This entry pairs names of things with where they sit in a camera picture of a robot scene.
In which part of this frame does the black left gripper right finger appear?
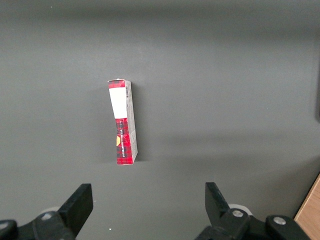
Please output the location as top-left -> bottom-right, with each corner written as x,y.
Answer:
194,181 -> 309,240

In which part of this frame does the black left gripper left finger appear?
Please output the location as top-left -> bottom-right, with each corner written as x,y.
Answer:
0,183 -> 94,240

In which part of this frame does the wooden drawer cabinet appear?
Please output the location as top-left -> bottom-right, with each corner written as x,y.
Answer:
293,172 -> 320,240

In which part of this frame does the red plaid cardboard box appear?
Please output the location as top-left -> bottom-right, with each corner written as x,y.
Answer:
107,78 -> 139,167

